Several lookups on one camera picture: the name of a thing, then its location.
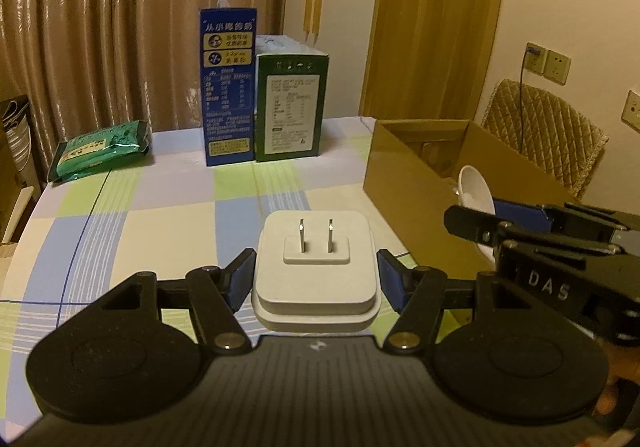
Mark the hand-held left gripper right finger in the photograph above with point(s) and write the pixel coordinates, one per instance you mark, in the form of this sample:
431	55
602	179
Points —
392	277

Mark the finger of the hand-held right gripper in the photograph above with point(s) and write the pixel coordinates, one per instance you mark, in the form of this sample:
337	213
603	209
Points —
470	222
520	214

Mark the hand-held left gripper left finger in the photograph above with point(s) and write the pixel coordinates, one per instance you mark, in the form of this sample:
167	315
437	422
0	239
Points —
240	277

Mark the white plastic spoon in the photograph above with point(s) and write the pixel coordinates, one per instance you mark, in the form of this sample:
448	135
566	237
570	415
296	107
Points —
475	189

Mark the brown cardboard box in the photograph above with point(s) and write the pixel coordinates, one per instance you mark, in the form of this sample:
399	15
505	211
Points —
410	197

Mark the white charger adapter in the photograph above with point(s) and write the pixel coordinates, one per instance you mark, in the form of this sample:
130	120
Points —
315	287

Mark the checkered cloth desktop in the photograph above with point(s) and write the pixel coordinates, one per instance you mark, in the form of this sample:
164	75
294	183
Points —
150	237

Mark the quilted chair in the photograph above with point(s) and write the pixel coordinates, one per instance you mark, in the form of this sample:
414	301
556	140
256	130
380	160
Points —
550	127

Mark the dark green carton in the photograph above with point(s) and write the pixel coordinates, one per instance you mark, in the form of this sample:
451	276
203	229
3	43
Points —
292	112

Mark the tall blue carton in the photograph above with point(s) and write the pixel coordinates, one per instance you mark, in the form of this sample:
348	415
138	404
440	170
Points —
227	92

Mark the green plastic packet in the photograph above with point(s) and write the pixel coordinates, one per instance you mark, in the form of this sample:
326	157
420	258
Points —
95	147

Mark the stacked white buckets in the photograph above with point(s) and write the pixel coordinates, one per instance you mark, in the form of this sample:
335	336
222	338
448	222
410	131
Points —
15	137

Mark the beige curtain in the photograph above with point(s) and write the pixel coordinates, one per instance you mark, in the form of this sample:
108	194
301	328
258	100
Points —
125	27

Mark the cream wall socket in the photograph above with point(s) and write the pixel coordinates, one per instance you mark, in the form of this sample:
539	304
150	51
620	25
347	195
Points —
632	111
557	67

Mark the wall socket with plug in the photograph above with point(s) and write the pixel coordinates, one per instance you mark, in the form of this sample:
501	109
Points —
535	58

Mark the wooden wall stick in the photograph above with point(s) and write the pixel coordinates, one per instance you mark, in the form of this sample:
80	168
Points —
318	7
309	7

